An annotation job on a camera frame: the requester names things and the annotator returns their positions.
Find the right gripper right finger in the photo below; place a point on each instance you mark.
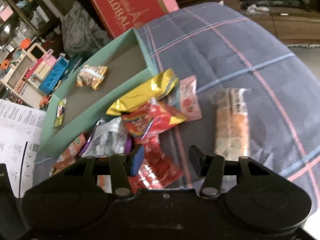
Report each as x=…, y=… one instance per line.
x=211, y=168

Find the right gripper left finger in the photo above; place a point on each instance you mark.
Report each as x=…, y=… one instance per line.
x=122, y=167

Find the silver purple snack bag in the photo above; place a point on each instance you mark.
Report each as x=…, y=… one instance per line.
x=108, y=138

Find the red patterned snack packet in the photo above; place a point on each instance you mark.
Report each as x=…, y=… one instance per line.
x=157, y=171

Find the clear cake bar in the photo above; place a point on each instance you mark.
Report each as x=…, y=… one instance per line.
x=232, y=124

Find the orange sausage snack packet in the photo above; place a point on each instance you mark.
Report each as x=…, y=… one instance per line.
x=68, y=157

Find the red rainbow candy bag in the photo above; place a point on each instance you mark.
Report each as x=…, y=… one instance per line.
x=152, y=119

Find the small yellow cartoon packet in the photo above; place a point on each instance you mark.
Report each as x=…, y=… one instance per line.
x=60, y=112

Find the orange noodle snack bag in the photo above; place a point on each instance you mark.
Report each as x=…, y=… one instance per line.
x=91, y=76

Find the yellow Winston snack packet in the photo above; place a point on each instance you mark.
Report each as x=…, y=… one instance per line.
x=157, y=88

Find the pink grapefruit candy packet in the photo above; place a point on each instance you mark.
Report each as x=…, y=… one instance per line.
x=186, y=99

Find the mint green cardboard box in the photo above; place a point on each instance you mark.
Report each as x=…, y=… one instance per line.
x=129, y=65

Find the white printed instruction sheet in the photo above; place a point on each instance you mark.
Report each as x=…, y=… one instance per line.
x=21, y=128

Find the toy kitchen playset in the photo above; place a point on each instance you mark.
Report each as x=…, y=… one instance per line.
x=31, y=73

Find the grey lace cloth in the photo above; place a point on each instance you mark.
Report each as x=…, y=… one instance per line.
x=80, y=32

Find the red Global cardboard box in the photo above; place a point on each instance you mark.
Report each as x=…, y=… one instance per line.
x=118, y=16

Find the cluttered wooden shelf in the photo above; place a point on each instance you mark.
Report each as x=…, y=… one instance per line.
x=294, y=22

